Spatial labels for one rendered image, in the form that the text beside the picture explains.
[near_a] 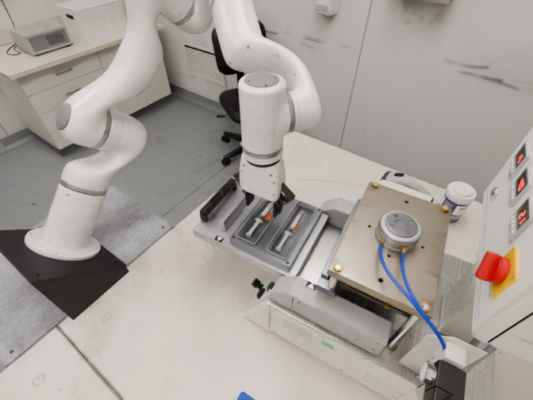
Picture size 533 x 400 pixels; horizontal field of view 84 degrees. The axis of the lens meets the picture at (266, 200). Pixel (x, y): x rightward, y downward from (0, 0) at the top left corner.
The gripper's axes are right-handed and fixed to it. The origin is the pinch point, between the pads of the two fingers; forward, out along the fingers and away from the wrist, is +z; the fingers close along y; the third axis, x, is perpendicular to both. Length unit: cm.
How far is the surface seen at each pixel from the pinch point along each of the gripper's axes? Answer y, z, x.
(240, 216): -6.6, 7.4, -1.0
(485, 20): 39, -9, 153
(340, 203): 16.0, 4.4, 13.9
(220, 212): -12.2, 7.4, -2.5
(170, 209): -104, 105, 47
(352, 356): 31.9, 15.8, -17.0
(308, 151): -12, 29, 63
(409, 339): 40.9, 11.4, -9.5
